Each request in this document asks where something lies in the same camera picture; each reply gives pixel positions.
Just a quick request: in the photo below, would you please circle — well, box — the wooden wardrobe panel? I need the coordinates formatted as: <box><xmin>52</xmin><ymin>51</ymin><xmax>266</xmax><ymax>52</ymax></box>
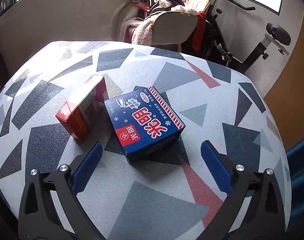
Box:
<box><xmin>264</xmin><ymin>16</ymin><xmax>304</xmax><ymax>150</ymax></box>

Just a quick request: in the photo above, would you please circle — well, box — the red cigarette box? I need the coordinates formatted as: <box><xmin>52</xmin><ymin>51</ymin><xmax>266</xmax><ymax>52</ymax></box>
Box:
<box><xmin>56</xmin><ymin>74</ymin><xmax>108</xmax><ymax>142</ymax></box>

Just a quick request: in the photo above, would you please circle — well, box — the black exercise bike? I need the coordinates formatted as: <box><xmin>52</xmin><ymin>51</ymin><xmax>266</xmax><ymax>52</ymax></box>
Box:
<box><xmin>187</xmin><ymin>0</ymin><xmax>292</xmax><ymax>74</ymax></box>

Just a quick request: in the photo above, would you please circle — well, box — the blue milk carton box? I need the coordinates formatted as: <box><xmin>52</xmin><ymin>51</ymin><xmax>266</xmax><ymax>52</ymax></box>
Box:
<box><xmin>104</xmin><ymin>86</ymin><xmax>185</xmax><ymax>163</ymax></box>

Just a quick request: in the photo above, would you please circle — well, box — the pile of clothes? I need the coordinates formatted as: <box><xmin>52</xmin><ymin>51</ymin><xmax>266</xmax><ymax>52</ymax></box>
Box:
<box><xmin>119</xmin><ymin>0</ymin><xmax>207</xmax><ymax>53</ymax></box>

